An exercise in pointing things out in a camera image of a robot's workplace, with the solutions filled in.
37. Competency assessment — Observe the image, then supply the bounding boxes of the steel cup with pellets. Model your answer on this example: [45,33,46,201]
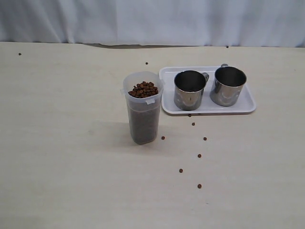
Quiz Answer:
[210,63,247,107]

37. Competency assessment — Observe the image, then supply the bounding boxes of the white backdrop curtain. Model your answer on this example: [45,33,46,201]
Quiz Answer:
[0,0,305,47]

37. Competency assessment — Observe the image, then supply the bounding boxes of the white plastic tray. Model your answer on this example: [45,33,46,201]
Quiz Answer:
[159,66,256,115]

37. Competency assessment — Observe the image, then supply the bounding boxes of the translucent plastic container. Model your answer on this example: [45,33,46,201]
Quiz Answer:
[121,71,163,145]

